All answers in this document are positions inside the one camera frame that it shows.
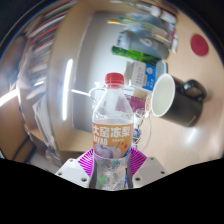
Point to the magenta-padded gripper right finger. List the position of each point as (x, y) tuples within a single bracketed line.
[(140, 166)]

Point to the black mug white inside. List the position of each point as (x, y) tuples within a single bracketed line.
[(176, 100)]

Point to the white desk lamp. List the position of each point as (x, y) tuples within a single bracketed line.
[(67, 88)]

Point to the magenta pouch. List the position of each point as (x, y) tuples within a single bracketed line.
[(137, 103)]

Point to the grey blue water bottle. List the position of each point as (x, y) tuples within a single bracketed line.
[(143, 41)]

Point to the clear drink bottle red cap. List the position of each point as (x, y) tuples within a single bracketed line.
[(113, 133)]

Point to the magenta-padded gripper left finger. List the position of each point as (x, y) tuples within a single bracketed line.
[(85, 163)]

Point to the white ceiling tube light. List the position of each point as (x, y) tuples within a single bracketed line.
[(8, 97)]

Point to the light blue hairbrush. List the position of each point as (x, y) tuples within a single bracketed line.
[(161, 68)]

